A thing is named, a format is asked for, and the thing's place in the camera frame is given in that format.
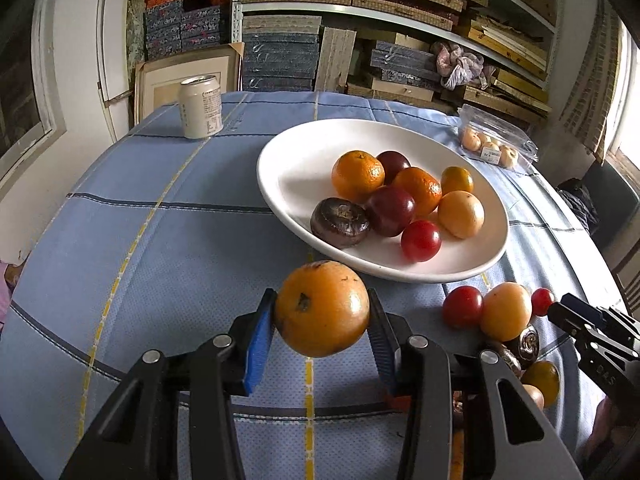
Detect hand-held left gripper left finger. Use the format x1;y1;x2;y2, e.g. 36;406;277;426
59;287;278;480

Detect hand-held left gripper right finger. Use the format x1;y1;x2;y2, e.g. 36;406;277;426
367;286;583;480

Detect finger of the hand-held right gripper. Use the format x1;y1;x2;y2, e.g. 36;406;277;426
560;294;640;346
546;301;608;361

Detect red cherry tomato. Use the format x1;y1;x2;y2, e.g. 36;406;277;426
400;220;443;263
442;285;484;329
530;288;556;317

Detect pale orange peach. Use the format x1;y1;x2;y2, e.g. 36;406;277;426
437;190;485;240
480;282;533;343

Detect orange with dark spot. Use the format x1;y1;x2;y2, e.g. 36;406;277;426
273;260;371;359

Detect streaked yellow apple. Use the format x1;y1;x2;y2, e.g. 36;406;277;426
521;384;546;411

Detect yellow green tangerine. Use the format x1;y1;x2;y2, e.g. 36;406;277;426
520;360;561;408
440;166;474;196

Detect white plate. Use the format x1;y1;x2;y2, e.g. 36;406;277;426
256;118;510;284

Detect person's right hand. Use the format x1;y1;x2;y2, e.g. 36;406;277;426
585;395;633;466

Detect plain brown wooden chair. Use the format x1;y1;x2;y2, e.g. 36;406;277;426
612;240;640;306

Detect black jacket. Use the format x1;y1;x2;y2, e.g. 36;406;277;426
556;178;601;236

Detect dark grey chair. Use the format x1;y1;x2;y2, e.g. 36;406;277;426
582;160;640;261

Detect blue checked tablecloth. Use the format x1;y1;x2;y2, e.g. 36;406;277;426
0;91;626;480

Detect white framed window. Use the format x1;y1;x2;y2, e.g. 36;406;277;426
602;15;640;171
0;0;66;201

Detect beige checked curtain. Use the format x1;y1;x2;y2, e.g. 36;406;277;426
559;0;623;161

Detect white drink can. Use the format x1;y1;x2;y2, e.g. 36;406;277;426
179;75;224;140

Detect pink white crumpled plastic bag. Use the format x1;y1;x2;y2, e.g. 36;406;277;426
432;41;485;91

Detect stack of yellow wooden boxes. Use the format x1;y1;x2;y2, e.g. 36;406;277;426
450;0;558;121

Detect stack of dark blue boxes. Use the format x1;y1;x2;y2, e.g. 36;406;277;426
241;32;321;92

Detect grey weathered wooden board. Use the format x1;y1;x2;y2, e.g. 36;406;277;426
315;26;357;93

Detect grey blue flat boxes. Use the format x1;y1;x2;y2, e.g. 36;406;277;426
370;40;446;91

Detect pile of blue floral boxes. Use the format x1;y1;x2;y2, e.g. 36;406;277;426
144;2;232;61

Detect white metal shelf rack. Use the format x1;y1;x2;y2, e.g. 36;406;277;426
230;0;561;126

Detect green marbled panel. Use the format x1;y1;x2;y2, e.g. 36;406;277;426
125;0;148;76

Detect long white plastic strip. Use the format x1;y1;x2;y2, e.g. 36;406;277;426
96;0;118;143

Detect pale wooden picture frame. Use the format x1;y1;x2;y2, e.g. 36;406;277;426
134;42;245;126

